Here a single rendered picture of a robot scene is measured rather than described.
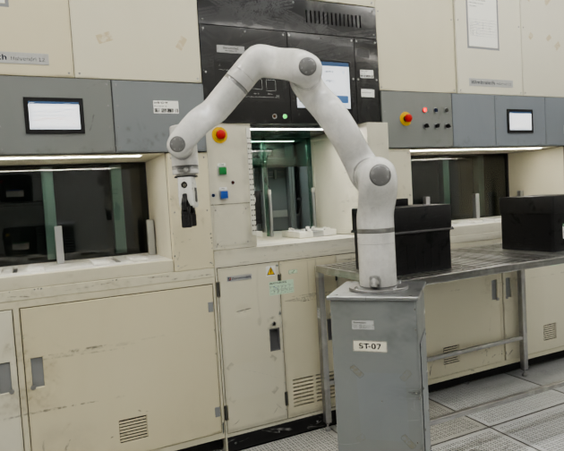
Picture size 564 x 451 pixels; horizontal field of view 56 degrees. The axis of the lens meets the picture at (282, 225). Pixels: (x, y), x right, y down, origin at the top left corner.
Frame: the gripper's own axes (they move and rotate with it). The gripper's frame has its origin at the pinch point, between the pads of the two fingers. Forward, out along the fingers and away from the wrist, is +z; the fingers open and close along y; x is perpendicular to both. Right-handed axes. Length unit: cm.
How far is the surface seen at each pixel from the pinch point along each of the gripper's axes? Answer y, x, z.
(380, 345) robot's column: -13, -57, 40
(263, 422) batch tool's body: 57, -17, 91
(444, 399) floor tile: 93, -107, 101
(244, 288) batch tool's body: 54, -12, 31
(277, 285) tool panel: 61, -27, 32
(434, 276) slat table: 19, -84, 25
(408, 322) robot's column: -16, -65, 33
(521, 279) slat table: 117, -160, 46
